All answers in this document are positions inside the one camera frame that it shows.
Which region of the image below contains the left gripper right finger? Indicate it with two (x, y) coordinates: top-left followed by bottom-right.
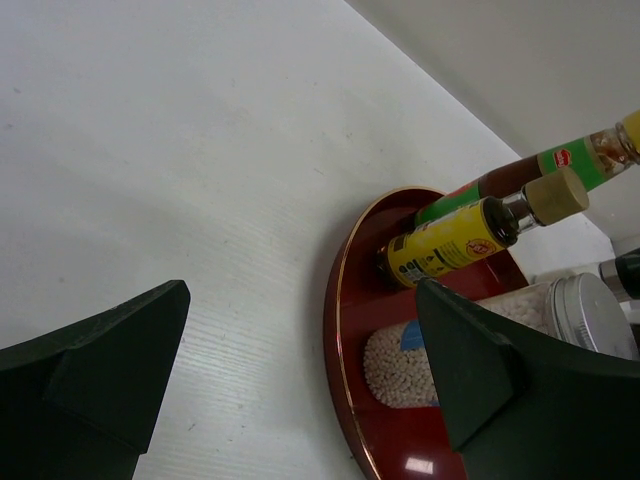
(416, 279), (639, 479)

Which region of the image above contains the tall silver lid jar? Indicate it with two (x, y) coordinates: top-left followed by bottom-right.
(363, 273), (639, 409)

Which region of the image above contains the small yellow label bottle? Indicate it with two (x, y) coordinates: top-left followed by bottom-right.
(377, 168), (590, 288)

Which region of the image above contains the red round tray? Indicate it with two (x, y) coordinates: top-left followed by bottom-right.
(323, 186), (531, 480)

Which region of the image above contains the green label sauce bottle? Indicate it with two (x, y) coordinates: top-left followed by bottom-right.
(414, 112), (639, 226)

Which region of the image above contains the black cap small bottle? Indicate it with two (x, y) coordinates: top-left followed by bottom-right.
(599, 249), (640, 302)

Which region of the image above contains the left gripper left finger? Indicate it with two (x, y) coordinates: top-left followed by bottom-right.
(1, 280), (190, 479)

